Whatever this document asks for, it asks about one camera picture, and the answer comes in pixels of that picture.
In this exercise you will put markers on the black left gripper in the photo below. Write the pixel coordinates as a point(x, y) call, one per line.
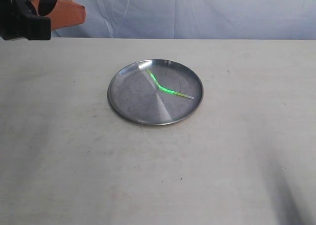
point(34, 19)

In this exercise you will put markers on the thin green glow stick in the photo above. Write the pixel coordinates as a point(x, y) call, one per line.
point(166, 90)

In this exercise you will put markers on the round stainless steel plate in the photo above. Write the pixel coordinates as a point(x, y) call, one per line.
point(134, 96)

